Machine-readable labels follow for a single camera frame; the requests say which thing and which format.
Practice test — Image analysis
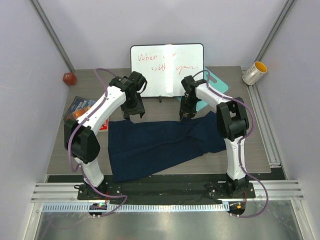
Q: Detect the dark orange cover book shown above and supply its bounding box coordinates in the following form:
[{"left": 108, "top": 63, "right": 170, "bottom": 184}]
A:
[{"left": 63, "top": 107, "right": 87, "bottom": 122}]

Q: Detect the white whiteboard with red writing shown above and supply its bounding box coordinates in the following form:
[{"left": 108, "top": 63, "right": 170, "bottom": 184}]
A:
[{"left": 130, "top": 43, "right": 204, "bottom": 98}]

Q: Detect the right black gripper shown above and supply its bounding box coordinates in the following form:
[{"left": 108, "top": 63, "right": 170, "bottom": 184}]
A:
[{"left": 179, "top": 95, "right": 199, "bottom": 121}]

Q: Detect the aluminium rail frame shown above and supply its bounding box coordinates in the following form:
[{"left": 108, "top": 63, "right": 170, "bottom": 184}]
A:
[{"left": 31, "top": 66, "right": 305, "bottom": 213}]

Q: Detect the red paperback book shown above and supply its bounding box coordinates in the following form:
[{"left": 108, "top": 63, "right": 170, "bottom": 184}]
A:
[{"left": 99, "top": 119, "right": 109, "bottom": 132}]

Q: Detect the white mug yellow inside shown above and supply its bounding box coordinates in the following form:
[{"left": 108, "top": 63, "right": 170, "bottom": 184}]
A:
[{"left": 242, "top": 61, "right": 268, "bottom": 86}]

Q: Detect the dark blue t shirt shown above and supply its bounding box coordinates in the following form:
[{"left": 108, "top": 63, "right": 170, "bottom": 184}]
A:
[{"left": 108, "top": 111, "right": 226, "bottom": 182}]

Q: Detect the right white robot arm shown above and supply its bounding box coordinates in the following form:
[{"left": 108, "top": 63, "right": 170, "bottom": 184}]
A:
[{"left": 179, "top": 75, "right": 250, "bottom": 198}]

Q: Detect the blue nineteen eighty-four book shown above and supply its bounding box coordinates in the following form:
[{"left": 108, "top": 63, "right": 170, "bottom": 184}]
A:
[{"left": 68, "top": 96, "right": 96, "bottom": 113}]

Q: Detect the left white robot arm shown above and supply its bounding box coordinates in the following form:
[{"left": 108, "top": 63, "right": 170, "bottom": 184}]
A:
[{"left": 64, "top": 69, "right": 147, "bottom": 200}]

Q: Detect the red cube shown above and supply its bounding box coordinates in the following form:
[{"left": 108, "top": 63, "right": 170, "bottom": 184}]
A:
[{"left": 62, "top": 72, "right": 77, "bottom": 86}]

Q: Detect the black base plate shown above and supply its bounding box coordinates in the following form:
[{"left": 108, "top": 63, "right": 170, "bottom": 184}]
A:
[{"left": 74, "top": 174, "right": 256, "bottom": 202}]

